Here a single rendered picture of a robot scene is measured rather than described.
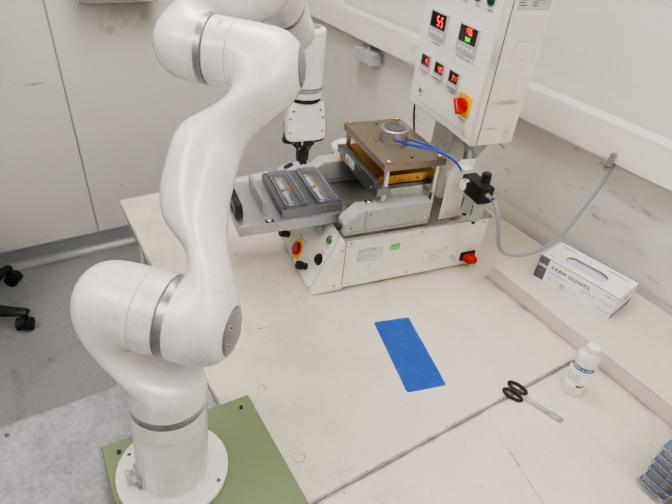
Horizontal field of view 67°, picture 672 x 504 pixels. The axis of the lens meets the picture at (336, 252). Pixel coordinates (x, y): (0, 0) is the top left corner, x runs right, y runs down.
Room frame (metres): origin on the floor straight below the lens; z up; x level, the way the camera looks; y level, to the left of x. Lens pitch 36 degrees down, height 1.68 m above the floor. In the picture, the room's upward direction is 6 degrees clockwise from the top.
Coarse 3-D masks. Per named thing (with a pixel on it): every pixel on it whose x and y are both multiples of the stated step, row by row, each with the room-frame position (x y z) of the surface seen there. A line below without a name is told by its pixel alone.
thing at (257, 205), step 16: (240, 192) 1.18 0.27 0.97; (256, 192) 1.13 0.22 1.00; (256, 208) 1.11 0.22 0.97; (272, 208) 1.12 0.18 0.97; (240, 224) 1.03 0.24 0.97; (256, 224) 1.04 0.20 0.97; (272, 224) 1.05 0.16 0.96; (288, 224) 1.07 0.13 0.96; (304, 224) 1.09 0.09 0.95; (320, 224) 1.11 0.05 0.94
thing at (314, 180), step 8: (304, 168) 1.29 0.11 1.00; (312, 168) 1.29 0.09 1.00; (304, 176) 1.24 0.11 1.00; (312, 176) 1.25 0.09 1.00; (320, 176) 1.25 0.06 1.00; (312, 184) 1.20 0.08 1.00; (320, 184) 1.21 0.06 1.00; (320, 192) 1.16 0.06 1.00; (328, 192) 1.17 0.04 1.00; (320, 200) 1.12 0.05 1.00
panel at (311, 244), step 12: (300, 228) 1.24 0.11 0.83; (312, 228) 1.19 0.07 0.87; (288, 240) 1.25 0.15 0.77; (300, 240) 1.20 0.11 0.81; (312, 240) 1.16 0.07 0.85; (324, 240) 1.12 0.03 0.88; (336, 240) 1.09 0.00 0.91; (300, 252) 1.17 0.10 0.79; (312, 252) 1.13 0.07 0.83; (324, 252) 1.10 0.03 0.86; (312, 264) 1.10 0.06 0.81; (324, 264) 1.07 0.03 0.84; (312, 276) 1.08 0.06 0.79
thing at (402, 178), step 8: (352, 144) 1.36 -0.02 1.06; (360, 152) 1.31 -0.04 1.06; (368, 160) 1.27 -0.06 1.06; (368, 168) 1.23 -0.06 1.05; (376, 168) 1.23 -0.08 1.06; (416, 168) 1.25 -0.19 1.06; (424, 168) 1.25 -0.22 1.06; (432, 168) 1.26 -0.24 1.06; (376, 176) 1.19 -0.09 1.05; (392, 176) 1.19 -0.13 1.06; (400, 176) 1.20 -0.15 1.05; (408, 176) 1.22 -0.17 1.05; (416, 176) 1.22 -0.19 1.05; (424, 176) 1.24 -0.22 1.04; (432, 176) 1.25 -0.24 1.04; (392, 184) 1.20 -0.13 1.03; (400, 184) 1.21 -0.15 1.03; (408, 184) 1.22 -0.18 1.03; (416, 184) 1.23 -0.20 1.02
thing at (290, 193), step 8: (272, 176) 1.22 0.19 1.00; (280, 176) 1.23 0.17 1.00; (288, 176) 1.23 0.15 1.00; (280, 184) 1.18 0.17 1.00; (288, 184) 1.19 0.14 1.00; (280, 192) 1.14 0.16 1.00; (288, 192) 1.15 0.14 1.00; (296, 192) 1.15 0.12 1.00; (288, 200) 1.11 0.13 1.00; (296, 200) 1.11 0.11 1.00; (304, 200) 1.12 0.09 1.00
